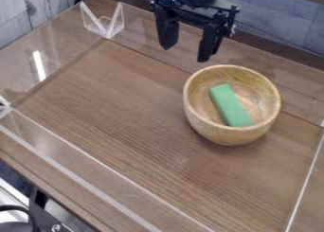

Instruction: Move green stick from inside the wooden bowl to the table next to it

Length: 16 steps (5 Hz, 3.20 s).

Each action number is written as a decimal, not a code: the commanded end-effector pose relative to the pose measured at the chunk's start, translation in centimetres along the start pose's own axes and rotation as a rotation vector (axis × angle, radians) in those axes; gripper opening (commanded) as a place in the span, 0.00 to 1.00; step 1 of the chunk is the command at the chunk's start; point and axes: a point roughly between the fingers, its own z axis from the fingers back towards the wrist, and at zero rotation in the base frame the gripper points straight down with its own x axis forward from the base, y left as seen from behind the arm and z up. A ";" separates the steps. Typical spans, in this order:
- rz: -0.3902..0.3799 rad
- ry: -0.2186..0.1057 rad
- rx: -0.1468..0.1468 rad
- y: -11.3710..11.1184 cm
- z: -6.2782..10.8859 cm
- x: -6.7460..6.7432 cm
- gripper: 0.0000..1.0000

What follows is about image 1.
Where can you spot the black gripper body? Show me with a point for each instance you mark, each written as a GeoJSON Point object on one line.
{"type": "Point", "coordinates": [207, 8]}

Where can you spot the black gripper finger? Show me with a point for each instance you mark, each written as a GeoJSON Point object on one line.
{"type": "Point", "coordinates": [167, 27]}
{"type": "Point", "coordinates": [210, 41]}

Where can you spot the green rectangular stick block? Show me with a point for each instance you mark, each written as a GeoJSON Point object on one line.
{"type": "Point", "coordinates": [231, 111]}

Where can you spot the round wooden bowl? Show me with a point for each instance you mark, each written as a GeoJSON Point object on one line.
{"type": "Point", "coordinates": [255, 93]}

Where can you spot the clear acrylic corner bracket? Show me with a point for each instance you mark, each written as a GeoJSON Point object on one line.
{"type": "Point", "coordinates": [103, 26]}

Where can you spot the clear acrylic front wall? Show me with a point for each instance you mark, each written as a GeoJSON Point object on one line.
{"type": "Point", "coordinates": [107, 199]}

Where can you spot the black table leg bracket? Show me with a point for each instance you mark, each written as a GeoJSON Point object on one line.
{"type": "Point", "coordinates": [45, 222]}

